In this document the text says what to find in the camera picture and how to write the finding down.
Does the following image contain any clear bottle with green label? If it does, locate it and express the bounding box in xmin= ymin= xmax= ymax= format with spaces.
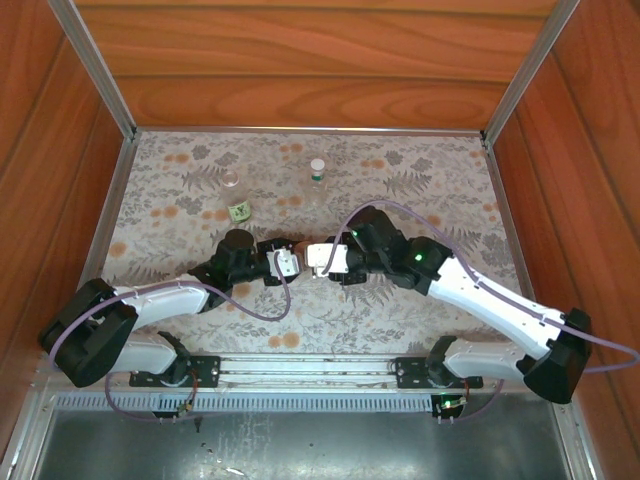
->
xmin=220 ymin=169 xmax=253 ymax=225

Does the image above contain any clear bottle with white cap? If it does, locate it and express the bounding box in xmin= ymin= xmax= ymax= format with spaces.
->
xmin=305 ymin=158 xmax=331 ymax=209

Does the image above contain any floral print tablecloth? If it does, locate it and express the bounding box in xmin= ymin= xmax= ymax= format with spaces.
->
xmin=64 ymin=130 xmax=544 ymax=354

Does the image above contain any grey metal sheet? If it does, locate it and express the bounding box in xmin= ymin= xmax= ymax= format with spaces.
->
xmin=32 ymin=409 xmax=574 ymax=480

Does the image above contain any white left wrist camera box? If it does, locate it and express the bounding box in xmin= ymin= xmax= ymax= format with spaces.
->
xmin=266 ymin=247 xmax=303 ymax=280

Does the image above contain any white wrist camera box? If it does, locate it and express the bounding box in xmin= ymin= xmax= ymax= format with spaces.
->
xmin=266 ymin=247 xmax=303 ymax=280
xmin=305 ymin=241 xmax=351 ymax=280

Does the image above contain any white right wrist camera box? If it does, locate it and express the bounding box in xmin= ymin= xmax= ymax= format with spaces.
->
xmin=305 ymin=241 xmax=351 ymax=280

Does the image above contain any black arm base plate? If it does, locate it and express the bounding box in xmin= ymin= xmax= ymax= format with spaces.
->
xmin=393 ymin=355 xmax=485 ymax=390
xmin=128 ymin=353 xmax=222 ymax=390

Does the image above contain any wide aluminium mounting rail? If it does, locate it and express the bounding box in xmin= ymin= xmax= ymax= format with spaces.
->
xmin=30 ymin=349 xmax=572 ymax=394

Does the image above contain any aluminium frame rail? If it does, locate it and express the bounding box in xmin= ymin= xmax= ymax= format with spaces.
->
xmin=133 ymin=125 xmax=487 ymax=138
xmin=482 ymin=135 xmax=554 ymax=354
xmin=55 ymin=135 xmax=137 ymax=352

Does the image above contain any slotted grey cable duct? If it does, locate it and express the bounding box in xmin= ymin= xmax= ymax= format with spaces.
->
xmin=49 ymin=392 xmax=564 ymax=415

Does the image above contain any aluminium frame post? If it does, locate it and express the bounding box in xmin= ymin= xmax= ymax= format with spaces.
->
xmin=47 ymin=0 xmax=139 ymax=142
xmin=479 ymin=0 xmax=582 ymax=146

